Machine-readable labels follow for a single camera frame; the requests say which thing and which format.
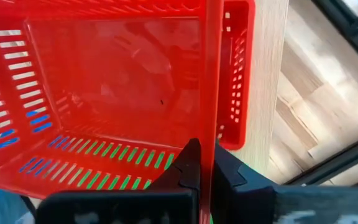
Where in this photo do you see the red plastic basket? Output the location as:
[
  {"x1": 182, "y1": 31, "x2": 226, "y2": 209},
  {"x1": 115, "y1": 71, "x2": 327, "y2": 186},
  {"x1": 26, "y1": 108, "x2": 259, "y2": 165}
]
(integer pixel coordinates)
[
  {"x1": 0, "y1": 0, "x2": 224, "y2": 224},
  {"x1": 216, "y1": 0, "x2": 257, "y2": 151}
]

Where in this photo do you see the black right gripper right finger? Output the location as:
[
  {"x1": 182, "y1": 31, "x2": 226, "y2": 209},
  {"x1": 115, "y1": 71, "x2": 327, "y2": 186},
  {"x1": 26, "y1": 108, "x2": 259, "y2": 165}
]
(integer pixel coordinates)
[{"x1": 213, "y1": 142, "x2": 358, "y2": 224}]

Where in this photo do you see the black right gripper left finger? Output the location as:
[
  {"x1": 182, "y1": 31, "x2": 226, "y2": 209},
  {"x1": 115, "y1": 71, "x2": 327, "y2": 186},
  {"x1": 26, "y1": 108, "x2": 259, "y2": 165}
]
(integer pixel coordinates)
[{"x1": 35, "y1": 139, "x2": 201, "y2": 224}]

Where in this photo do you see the black aluminium table frame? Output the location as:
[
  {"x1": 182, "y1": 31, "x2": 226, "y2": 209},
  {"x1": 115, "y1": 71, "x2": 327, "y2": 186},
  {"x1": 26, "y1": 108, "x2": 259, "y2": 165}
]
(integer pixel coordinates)
[{"x1": 284, "y1": 0, "x2": 358, "y2": 187}]

